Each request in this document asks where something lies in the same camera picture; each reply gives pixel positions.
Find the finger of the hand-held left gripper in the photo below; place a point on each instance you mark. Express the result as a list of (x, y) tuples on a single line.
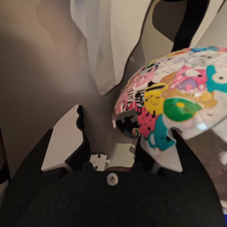
[(113, 35), (216, 32)]

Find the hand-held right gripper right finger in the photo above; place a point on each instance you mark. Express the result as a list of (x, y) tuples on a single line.
[(168, 159)]

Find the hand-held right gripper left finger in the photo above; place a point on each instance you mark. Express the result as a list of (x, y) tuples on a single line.
[(62, 142)]

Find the white puzzle piece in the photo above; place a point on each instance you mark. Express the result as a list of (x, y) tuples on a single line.
[(99, 161)]

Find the black ball stand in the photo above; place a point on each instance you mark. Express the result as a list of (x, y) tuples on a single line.
[(127, 129)]

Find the colourful puzzle ball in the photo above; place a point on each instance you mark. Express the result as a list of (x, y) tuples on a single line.
[(177, 92)]

